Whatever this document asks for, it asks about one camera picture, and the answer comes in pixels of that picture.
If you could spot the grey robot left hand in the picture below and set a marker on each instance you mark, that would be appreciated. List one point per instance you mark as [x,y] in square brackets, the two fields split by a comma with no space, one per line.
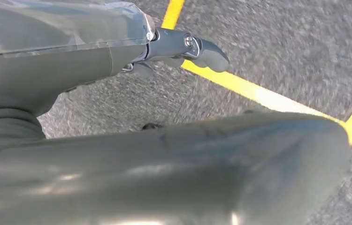
[132,174]

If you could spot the black robot foot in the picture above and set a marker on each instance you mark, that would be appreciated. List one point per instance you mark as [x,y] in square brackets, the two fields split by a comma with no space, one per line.
[151,126]

